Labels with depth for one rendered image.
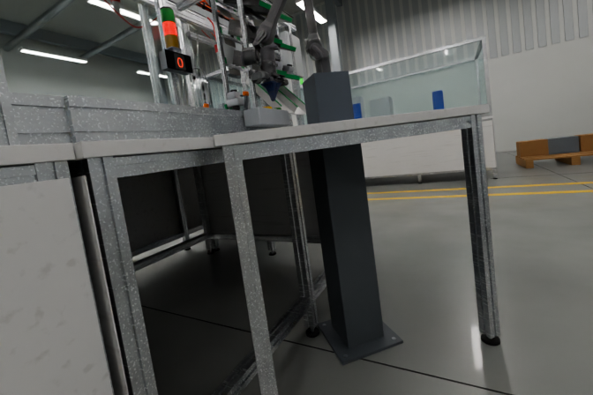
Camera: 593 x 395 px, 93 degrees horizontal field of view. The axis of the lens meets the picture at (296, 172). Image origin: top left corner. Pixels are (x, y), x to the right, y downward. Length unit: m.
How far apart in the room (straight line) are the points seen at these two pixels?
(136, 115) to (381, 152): 4.47
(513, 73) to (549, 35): 1.05
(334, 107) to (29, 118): 0.83
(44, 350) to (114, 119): 0.43
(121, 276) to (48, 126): 0.31
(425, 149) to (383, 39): 5.74
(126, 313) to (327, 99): 0.85
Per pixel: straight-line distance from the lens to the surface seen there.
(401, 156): 4.92
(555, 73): 9.77
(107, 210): 0.64
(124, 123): 0.76
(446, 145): 4.86
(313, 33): 1.20
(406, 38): 9.87
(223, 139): 0.74
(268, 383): 1.00
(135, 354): 0.73
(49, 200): 0.62
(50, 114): 0.72
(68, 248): 0.63
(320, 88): 1.07
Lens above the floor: 0.79
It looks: 4 degrees down
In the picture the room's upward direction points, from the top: 8 degrees counter-clockwise
